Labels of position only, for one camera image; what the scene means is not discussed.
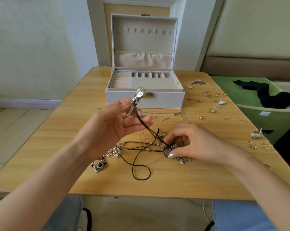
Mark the white jewelry box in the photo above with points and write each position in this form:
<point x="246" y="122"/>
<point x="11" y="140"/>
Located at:
<point x="142" y="38"/>

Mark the person's left forearm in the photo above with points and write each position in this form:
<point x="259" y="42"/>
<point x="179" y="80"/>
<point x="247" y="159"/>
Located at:
<point x="39" y="190"/>

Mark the person's left hand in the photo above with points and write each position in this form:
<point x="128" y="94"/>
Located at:
<point x="106" y="130"/>

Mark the small earrings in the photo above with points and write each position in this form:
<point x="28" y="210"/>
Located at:
<point x="198" y="82"/>

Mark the person's right hand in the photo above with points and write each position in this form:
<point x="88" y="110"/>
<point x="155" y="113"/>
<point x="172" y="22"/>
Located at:
<point x="202" y="144"/>

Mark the beige padded wall panel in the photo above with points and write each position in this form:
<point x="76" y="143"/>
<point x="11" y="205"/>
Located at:
<point x="255" y="31"/>

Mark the black cloth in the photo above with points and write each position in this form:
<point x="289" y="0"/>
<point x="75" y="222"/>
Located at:
<point x="270" y="98"/>

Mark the person's right forearm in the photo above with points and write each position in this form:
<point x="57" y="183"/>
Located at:
<point x="267" y="194"/>

